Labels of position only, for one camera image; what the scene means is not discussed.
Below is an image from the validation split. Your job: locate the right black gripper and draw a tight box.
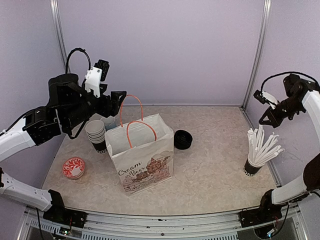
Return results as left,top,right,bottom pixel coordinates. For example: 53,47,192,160
260,95,306,128

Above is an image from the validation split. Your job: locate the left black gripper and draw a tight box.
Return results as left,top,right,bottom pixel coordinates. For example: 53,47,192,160
62,84,126,130

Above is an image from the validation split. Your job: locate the white paper takeout bag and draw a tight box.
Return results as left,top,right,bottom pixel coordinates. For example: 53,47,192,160
104,94,175,197

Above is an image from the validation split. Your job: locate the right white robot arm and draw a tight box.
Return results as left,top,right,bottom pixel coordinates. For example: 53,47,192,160
254,71,320,222

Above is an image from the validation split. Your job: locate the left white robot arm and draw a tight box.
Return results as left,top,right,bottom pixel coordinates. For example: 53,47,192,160
0,73,127,223

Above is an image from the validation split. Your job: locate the light blue ceramic mug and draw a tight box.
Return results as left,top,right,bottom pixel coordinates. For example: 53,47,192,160
100,116,117,131

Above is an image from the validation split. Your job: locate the bundle of white wrapped straws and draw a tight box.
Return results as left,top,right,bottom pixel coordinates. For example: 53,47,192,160
247,125,285,168

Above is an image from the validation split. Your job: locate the black cup holding straws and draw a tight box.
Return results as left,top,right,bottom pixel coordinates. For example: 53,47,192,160
243,158,262,177

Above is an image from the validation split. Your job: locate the stack of black cup lids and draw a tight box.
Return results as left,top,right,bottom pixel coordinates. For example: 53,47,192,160
174,129,193,150

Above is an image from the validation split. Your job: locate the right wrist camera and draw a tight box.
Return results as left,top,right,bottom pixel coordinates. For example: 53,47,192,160
253,89,280,110

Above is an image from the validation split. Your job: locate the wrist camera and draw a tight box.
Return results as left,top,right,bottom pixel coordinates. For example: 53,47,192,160
253,89,280,110
84,59,110,98

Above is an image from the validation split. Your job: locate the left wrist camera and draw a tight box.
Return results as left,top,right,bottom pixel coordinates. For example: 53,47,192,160
84,59,110,98

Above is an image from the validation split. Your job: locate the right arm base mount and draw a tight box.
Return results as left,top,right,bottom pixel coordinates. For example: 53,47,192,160
239,206,282,228

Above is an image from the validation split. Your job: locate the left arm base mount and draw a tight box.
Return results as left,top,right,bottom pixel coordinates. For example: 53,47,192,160
43,208,87,228

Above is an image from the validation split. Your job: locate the aluminium front frame rail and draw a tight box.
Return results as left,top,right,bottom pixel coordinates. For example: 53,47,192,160
17,203,311,240

